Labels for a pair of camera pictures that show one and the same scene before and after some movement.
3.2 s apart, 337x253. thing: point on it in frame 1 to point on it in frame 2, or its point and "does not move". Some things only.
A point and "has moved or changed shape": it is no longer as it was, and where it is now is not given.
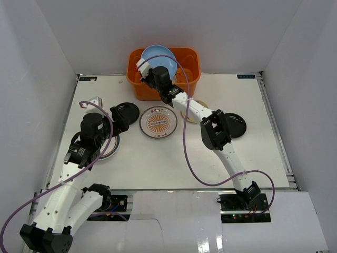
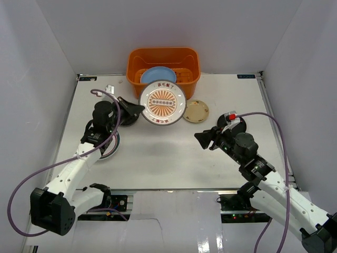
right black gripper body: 150,80 to 226,143
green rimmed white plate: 111,148 does not move
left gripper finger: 117,117 to 124,107
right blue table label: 246,76 does not move
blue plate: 164,61 has moved or changed shape
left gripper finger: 120,126 to 135,109
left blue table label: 89,78 does not move
